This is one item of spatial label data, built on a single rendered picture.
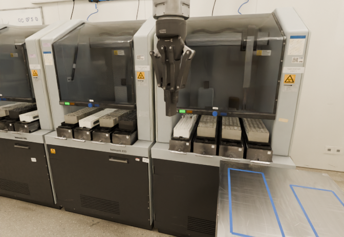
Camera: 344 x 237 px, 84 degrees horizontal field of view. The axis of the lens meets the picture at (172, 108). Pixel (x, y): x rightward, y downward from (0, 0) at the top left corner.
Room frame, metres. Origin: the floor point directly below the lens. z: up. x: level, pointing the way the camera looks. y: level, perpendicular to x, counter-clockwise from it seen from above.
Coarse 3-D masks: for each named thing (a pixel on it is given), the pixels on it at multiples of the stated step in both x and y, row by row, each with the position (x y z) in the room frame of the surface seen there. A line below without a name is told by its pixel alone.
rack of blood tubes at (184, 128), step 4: (184, 116) 1.42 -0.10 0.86; (180, 120) 1.33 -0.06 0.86; (184, 120) 1.32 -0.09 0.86; (188, 120) 1.33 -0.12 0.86; (192, 120) 1.32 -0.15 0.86; (180, 124) 1.23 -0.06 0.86; (184, 124) 1.25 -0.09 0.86; (188, 124) 1.23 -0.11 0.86; (192, 124) 1.34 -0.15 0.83; (176, 128) 1.17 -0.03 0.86; (180, 128) 1.15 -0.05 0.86; (184, 128) 1.15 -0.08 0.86; (188, 128) 1.16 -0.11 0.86; (176, 132) 1.14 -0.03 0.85; (180, 132) 1.13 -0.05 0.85; (184, 132) 1.13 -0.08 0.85; (188, 132) 1.12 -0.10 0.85; (176, 136) 1.14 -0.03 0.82; (184, 136) 1.13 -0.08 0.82; (188, 136) 1.12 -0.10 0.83
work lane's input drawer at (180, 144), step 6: (198, 120) 1.50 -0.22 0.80; (192, 132) 1.23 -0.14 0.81; (174, 138) 1.11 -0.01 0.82; (180, 138) 1.11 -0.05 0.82; (186, 138) 1.11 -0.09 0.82; (192, 138) 1.16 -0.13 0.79; (174, 144) 1.10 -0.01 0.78; (180, 144) 1.09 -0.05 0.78; (186, 144) 1.08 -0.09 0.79; (180, 150) 1.08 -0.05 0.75; (186, 150) 1.08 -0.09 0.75
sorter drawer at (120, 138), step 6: (114, 132) 1.21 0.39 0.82; (120, 132) 1.21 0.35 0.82; (126, 132) 1.21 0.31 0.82; (132, 132) 1.23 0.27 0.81; (114, 138) 1.21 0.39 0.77; (120, 138) 1.20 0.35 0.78; (126, 138) 1.18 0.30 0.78; (132, 138) 1.21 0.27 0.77; (114, 144) 1.16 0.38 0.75; (120, 144) 1.16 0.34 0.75; (126, 144) 1.19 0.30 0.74
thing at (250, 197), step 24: (240, 168) 0.77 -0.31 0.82; (264, 168) 0.77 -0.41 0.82; (288, 168) 0.77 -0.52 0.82; (240, 192) 0.61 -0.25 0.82; (264, 192) 0.61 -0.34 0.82; (288, 192) 0.61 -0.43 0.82; (312, 192) 0.61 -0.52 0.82; (336, 192) 0.61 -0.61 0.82; (240, 216) 0.50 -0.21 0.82; (264, 216) 0.50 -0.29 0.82; (288, 216) 0.50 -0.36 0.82; (312, 216) 0.50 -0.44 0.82; (336, 216) 0.50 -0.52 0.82
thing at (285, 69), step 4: (284, 68) 1.04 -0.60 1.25; (288, 68) 1.04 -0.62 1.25; (292, 68) 1.03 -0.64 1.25; (296, 68) 1.03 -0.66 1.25; (300, 68) 1.03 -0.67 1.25; (304, 68) 1.02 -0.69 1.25; (284, 72) 1.04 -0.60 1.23; (288, 72) 1.04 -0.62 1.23; (292, 72) 1.03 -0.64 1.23; (296, 72) 1.03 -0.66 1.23; (300, 72) 1.02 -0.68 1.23
